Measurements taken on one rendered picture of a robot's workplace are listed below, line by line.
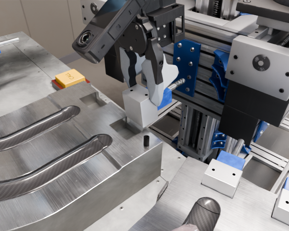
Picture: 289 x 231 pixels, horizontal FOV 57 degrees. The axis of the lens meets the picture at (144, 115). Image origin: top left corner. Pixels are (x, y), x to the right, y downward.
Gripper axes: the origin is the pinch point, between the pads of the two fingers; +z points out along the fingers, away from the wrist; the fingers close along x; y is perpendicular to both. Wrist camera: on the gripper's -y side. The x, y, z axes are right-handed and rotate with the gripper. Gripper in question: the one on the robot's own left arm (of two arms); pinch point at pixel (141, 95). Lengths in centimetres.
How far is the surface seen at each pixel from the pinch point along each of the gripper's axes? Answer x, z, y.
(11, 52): 66, 9, -4
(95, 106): 13.2, 7.1, -3.1
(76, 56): 197, 82, 75
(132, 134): 1.1, 8.0, -2.7
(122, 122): 3.3, 6.2, -2.9
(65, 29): 197, 54, 71
